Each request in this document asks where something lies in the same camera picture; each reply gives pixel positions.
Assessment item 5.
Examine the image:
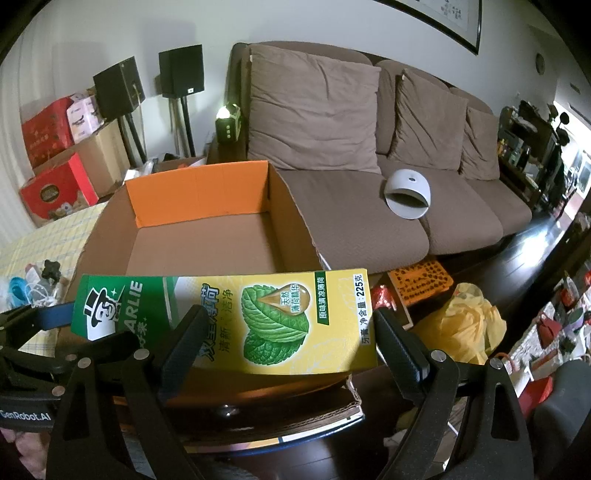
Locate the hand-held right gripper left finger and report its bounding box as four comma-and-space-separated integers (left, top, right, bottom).
46, 305, 211, 480

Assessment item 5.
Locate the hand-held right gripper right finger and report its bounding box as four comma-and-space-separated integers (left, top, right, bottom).
372, 308, 536, 480

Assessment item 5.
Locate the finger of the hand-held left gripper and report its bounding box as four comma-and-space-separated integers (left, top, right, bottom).
0, 302, 77, 347

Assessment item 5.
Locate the white cable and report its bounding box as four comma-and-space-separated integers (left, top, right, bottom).
23, 281, 61, 308

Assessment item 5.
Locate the blue collapsible funnel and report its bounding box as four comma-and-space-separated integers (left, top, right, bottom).
8, 277, 31, 308

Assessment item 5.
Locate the green yellow toothpaste box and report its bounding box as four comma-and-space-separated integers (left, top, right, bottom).
70, 268, 379, 377

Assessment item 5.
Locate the orange-lined cardboard box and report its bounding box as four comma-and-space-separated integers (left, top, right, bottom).
55, 160, 365, 444

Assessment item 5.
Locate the red foil packet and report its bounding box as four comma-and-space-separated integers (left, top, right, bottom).
372, 285, 398, 311

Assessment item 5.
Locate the yellow plastic bag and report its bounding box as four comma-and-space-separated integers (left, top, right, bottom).
411, 282, 508, 365

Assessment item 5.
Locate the yellow checked tablecloth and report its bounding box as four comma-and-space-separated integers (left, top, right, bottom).
0, 202, 109, 356

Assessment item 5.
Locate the brown sofa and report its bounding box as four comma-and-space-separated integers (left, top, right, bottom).
229, 41, 534, 273

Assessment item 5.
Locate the small red paper bag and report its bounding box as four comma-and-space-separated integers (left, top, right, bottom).
519, 376, 555, 418

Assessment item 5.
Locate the white dome nail lamp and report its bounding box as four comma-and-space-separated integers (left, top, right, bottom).
384, 169, 432, 220

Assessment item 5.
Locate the red gift box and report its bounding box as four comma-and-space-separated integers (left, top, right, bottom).
21, 98, 75, 169

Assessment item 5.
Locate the black speaker stand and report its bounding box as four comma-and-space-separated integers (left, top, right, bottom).
119, 115, 146, 167
178, 97, 197, 158

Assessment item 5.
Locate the white tissue pack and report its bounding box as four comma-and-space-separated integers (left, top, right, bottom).
67, 91, 103, 143

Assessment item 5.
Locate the brown sofa cushion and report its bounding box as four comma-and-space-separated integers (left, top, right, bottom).
459, 107, 502, 181
248, 45, 383, 175
387, 69, 469, 171

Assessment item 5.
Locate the black lantern lamp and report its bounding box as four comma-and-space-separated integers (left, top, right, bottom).
215, 104, 242, 144

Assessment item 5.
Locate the black bookshelf speaker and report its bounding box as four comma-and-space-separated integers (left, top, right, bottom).
93, 56, 147, 121
158, 45, 205, 99

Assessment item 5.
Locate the dark display shelf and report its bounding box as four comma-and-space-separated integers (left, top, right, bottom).
498, 99, 578, 217

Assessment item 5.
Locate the framed ink painting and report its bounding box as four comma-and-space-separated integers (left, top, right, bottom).
374, 0, 483, 56

